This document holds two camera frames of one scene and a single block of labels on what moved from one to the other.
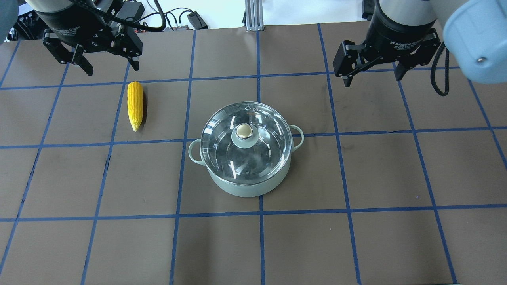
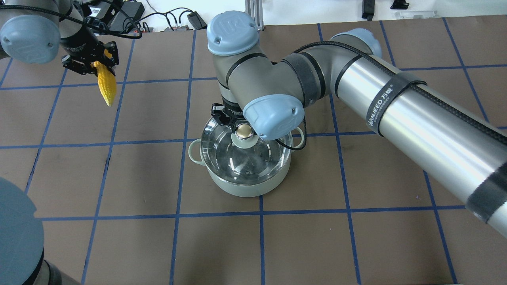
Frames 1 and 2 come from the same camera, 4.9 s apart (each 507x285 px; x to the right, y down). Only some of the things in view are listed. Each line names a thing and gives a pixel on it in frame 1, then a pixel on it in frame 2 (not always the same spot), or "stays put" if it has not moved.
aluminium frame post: x=253 y=12 stays put
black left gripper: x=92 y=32 -> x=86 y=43
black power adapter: x=197 y=21 stays put
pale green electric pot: x=249 y=190 stays put
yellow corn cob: x=135 y=100 -> x=107 y=81
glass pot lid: x=246 y=143 stays put
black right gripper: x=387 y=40 -> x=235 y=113
